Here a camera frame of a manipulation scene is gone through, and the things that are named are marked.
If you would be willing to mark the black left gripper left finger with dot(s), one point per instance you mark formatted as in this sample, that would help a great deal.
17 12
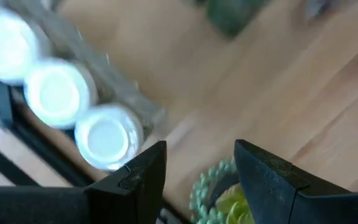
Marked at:
104 205

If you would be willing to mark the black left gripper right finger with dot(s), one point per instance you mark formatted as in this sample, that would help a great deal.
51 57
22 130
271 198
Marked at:
291 205

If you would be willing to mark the succulent plant in black pot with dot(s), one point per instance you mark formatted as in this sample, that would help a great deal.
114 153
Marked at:
225 205

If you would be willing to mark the white lid seasoning jar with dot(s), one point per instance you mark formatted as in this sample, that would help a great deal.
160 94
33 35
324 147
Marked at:
57 93
5 43
109 137

